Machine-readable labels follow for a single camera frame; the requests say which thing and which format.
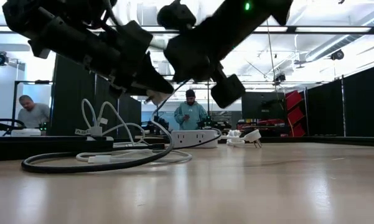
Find white power cord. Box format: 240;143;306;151
226;129;264;149

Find black monitor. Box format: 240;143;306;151
241;91;287;121

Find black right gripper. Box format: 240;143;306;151
157;0;253;108

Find person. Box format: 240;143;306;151
17;95;52;130
173;89;208;131

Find long black power strip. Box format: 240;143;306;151
0;136;115;162

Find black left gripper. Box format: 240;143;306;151
86;20;174;98

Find white multi-outlet power cube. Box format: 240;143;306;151
171;129;219;149

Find red storage bins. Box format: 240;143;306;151
284;90;307;138

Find black overhead rig beam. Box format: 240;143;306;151
0;24;374;35

